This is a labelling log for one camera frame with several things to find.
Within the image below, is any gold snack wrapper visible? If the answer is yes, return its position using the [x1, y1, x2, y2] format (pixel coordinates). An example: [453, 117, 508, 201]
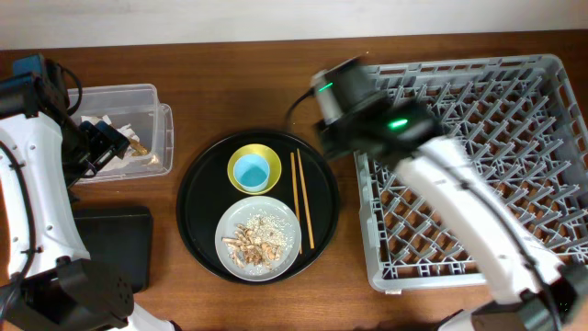
[130, 139, 149, 157]

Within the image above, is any white paper napkin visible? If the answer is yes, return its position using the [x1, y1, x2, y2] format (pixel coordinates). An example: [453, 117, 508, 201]
[81, 115, 140, 172]

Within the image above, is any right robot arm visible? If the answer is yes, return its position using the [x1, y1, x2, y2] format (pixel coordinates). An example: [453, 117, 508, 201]
[311, 58, 587, 330]

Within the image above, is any food scraps and rice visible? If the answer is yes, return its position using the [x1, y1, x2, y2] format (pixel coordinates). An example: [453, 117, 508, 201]
[221, 214, 291, 271]

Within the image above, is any clear plastic waste bin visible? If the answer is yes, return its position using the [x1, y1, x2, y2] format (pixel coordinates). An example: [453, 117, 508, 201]
[68, 84, 174, 184]

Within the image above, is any round black serving tray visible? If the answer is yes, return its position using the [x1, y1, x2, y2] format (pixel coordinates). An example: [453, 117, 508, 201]
[176, 129, 340, 285]

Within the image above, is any black rectangular tray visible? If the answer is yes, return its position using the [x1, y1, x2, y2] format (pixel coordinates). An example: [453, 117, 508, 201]
[73, 206, 153, 293]

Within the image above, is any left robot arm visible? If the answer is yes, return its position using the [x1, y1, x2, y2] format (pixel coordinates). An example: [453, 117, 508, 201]
[1, 54, 175, 330]

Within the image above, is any grey plate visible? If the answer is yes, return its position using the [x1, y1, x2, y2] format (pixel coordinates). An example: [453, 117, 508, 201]
[214, 196, 302, 283]

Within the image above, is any grey dishwasher rack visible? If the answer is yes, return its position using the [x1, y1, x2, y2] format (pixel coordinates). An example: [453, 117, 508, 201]
[355, 54, 587, 294]

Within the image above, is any blue cup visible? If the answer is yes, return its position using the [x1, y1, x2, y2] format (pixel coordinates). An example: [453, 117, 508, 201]
[233, 154, 270, 193]

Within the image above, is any yellow bowl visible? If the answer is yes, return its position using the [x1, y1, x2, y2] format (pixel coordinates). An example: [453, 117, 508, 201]
[227, 143, 282, 195]

